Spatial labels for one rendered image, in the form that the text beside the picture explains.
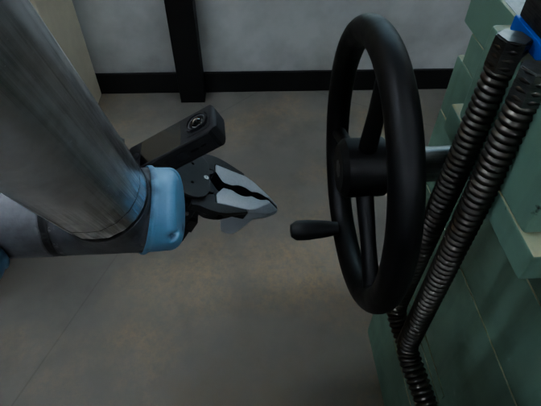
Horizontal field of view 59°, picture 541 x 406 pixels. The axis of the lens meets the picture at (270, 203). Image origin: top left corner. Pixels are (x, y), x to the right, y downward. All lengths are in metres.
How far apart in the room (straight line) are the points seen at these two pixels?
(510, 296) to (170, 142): 0.42
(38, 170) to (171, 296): 1.12
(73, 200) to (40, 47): 0.11
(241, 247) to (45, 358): 0.59
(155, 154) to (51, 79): 0.30
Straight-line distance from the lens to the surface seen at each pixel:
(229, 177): 0.57
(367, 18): 0.44
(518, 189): 0.39
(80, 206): 0.31
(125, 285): 1.41
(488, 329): 0.67
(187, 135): 0.50
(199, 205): 0.52
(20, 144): 0.23
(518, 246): 0.40
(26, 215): 0.43
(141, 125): 1.89
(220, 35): 1.88
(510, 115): 0.37
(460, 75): 0.70
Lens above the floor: 1.14
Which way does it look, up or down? 48 degrees down
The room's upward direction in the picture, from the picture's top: straight up
